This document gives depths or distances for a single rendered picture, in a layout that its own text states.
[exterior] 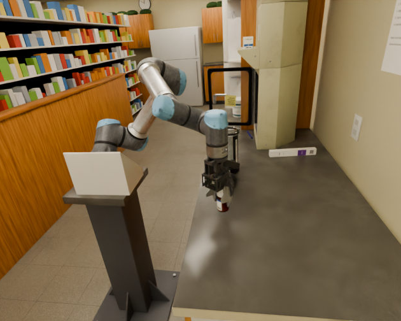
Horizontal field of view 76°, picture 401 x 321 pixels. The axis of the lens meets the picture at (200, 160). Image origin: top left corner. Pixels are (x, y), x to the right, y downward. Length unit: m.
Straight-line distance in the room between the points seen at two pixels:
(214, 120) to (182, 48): 5.70
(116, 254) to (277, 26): 1.48
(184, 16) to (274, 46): 5.76
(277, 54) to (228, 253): 1.03
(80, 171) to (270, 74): 1.08
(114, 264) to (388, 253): 1.32
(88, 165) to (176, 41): 5.45
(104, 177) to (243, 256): 0.72
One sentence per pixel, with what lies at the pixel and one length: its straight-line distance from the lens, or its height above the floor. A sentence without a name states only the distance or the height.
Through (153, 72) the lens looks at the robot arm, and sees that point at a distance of 1.06.
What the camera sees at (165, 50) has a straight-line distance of 6.56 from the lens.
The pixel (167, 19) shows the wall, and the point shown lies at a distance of 7.23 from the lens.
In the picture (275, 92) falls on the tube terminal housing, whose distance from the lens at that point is 1.51.
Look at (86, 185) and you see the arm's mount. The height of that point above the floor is 0.99.
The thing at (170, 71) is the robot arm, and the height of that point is 1.46.
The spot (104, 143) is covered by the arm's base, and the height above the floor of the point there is 1.14.
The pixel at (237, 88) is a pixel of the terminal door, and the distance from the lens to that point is 1.82.
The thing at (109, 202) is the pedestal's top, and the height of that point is 0.92.
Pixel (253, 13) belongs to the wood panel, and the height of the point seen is 1.69.
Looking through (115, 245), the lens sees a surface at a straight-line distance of 1.56.
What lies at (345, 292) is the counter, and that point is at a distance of 0.87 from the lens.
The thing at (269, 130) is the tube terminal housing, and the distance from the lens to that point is 1.57.
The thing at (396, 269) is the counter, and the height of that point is 0.94.
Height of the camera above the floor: 1.59
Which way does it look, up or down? 26 degrees down
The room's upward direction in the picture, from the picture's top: 4 degrees counter-clockwise
